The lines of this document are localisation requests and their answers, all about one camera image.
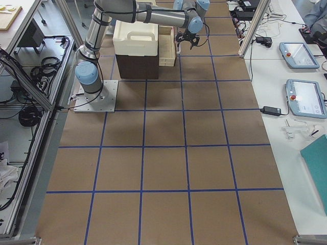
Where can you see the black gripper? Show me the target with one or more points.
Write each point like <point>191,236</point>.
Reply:
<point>188,37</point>

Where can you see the white foam tray box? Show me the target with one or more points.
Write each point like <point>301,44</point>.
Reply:
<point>135,39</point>

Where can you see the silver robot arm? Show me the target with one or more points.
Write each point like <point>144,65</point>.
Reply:
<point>186,15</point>

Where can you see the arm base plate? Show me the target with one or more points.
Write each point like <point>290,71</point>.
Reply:
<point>98,102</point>

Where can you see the teach pendant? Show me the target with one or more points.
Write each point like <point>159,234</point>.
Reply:
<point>305,98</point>
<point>298,55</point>

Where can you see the dark brown wooden cabinet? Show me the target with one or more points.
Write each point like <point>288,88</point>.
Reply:
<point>138,67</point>

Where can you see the wooden drawer white handle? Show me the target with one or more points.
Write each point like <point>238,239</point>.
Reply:
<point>167,46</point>

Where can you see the near teach pendant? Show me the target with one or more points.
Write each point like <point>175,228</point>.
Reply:
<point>305,98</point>

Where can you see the aluminium frame post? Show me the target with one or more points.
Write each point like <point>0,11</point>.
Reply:
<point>257,18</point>

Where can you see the far teach pendant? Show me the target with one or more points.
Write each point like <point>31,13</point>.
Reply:
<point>298,55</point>

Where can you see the black power adapter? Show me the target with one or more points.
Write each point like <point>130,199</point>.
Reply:
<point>271,111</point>

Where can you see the clear acrylic bracket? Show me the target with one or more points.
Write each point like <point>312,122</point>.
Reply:
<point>291,130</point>

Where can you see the teal board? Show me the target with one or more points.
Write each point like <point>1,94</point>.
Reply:
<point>315,158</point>

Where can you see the white crumpled cloth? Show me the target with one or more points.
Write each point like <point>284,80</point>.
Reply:
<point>9,177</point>

